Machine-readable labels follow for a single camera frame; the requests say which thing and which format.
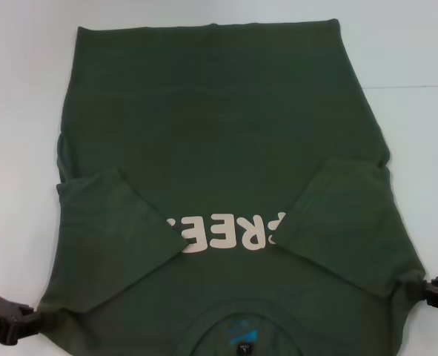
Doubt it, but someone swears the dark green printed t-shirt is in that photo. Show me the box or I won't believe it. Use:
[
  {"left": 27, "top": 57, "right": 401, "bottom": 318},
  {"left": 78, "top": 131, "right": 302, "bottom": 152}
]
[{"left": 36, "top": 22, "right": 428, "bottom": 356}]

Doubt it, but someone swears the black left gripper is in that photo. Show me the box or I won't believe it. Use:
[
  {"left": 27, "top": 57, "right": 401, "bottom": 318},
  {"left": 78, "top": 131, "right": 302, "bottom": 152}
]
[{"left": 0, "top": 291, "right": 43, "bottom": 346}]

